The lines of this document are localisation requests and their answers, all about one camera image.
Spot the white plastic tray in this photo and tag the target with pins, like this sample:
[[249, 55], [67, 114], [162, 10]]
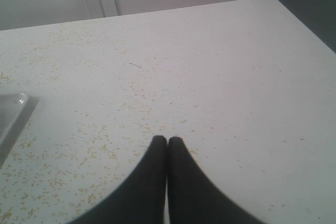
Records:
[[13, 108]]

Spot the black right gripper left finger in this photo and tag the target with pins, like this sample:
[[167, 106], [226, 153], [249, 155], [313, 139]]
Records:
[[141, 196]]

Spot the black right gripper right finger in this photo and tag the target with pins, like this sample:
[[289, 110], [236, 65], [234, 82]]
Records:
[[192, 197]]

